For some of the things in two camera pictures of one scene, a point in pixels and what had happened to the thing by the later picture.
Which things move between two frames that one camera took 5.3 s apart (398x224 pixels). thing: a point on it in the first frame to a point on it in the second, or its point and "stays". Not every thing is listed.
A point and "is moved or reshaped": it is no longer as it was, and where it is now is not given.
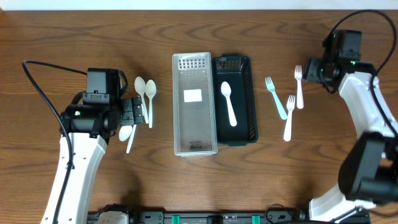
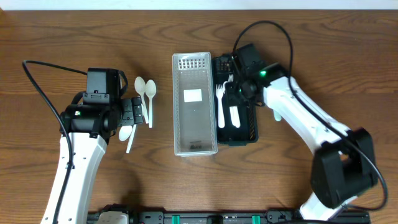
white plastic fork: x=290 y=106 to x=231 y=78
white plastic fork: x=298 y=74 to x=219 y=89
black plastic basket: x=235 y=70 stays
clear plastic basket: x=194 y=111 stays
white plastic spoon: x=150 y=90 stays
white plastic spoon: x=130 y=138 stays
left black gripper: x=135 y=111 stays
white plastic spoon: x=124 y=132 stays
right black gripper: x=310 y=71 to x=230 y=98
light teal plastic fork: x=271 y=88 is moved or reshaped
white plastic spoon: x=226 y=89 stays
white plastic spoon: x=140 y=87 stays
